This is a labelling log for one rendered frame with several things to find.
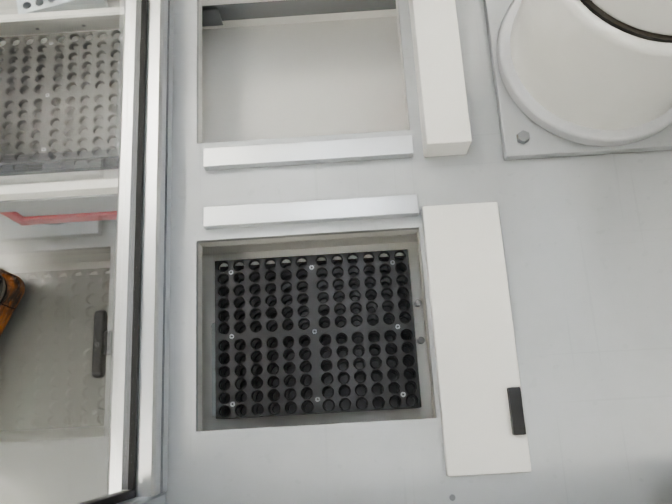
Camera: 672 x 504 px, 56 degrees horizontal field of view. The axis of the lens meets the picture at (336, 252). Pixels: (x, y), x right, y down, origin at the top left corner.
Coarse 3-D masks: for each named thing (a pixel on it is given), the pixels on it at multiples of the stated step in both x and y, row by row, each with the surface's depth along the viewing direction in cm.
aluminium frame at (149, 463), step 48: (144, 0) 71; (144, 48) 70; (144, 96) 68; (144, 144) 67; (144, 192) 66; (144, 240) 65; (144, 288) 64; (144, 336) 62; (144, 384) 61; (144, 432) 60; (144, 480) 59
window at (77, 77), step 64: (0, 0) 41; (64, 0) 50; (128, 0) 66; (0, 64) 40; (64, 64) 50; (128, 64) 65; (0, 128) 40; (64, 128) 49; (128, 128) 64; (0, 192) 39; (64, 192) 48; (128, 192) 62; (0, 256) 39; (64, 256) 47; (128, 256) 61; (0, 320) 38; (64, 320) 47; (128, 320) 60; (0, 384) 38; (64, 384) 46; (128, 384) 59; (0, 448) 37; (64, 448) 46; (128, 448) 58
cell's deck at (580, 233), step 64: (192, 0) 77; (256, 0) 80; (192, 64) 75; (192, 128) 73; (192, 192) 71; (256, 192) 71; (320, 192) 70; (384, 192) 70; (448, 192) 70; (512, 192) 70; (576, 192) 69; (640, 192) 69; (192, 256) 69; (512, 256) 68; (576, 256) 68; (640, 256) 67; (192, 320) 67; (576, 320) 66; (640, 320) 66; (192, 384) 65; (576, 384) 64; (640, 384) 64; (192, 448) 64; (256, 448) 64; (320, 448) 63; (384, 448) 63; (576, 448) 63; (640, 448) 62
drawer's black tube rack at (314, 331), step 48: (240, 288) 75; (288, 288) 76; (336, 288) 76; (384, 288) 72; (240, 336) 71; (288, 336) 71; (336, 336) 71; (384, 336) 71; (240, 384) 73; (288, 384) 73; (336, 384) 69; (384, 384) 69
